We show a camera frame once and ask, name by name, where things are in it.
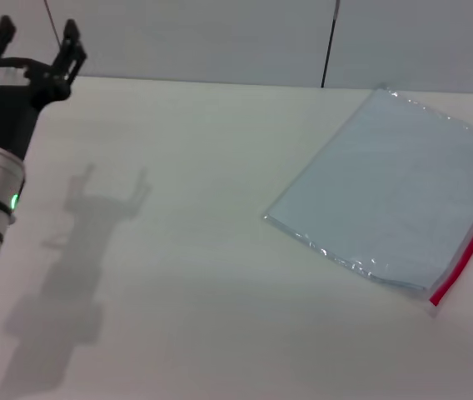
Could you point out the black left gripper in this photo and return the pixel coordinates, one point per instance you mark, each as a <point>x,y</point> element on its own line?
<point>7,112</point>

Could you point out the clear document bag red zip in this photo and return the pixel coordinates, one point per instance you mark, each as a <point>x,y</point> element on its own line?
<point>390,187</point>

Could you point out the pale blue paper sheets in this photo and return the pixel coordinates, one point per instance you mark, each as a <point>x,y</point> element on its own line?
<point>394,179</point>

